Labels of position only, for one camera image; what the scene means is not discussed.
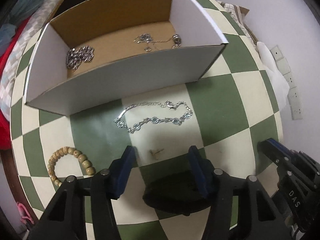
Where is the black hair band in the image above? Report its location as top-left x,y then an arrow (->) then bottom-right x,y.
143,171 -> 214,216

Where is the silver chain bracelet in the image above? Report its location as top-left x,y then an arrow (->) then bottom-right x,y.
113,100 -> 194,134

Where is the pink slipper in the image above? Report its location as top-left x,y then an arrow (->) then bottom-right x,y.
16,202 -> 35,225

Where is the white power strip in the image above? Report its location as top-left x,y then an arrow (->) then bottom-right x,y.
270,45 -> 303,120

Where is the green checkered tablecloth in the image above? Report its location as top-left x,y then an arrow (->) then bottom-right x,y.
10,0 -> 283,239

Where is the white plastic bag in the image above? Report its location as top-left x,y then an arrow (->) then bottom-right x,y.
256,42 -> 290,111

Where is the red bed blanket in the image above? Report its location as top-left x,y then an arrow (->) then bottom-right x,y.
1,0 -> 59,150

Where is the floral fabric cloth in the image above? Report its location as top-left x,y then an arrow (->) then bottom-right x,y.
218,1 -> 258,47

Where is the white cardboard box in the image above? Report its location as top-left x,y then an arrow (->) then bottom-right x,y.
23,0 -> 228,115

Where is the teal blue duvet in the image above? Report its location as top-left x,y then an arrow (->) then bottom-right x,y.
1,0 -> 44,56

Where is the wooden bead bracelet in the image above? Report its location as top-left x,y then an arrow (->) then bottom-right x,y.
47,146 -> 97,188

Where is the thick silver chain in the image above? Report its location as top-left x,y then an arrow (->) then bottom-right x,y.
66,45 -> 96,72

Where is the thin silver necklace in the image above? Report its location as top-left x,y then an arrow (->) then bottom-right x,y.
133,32 -> 182,53

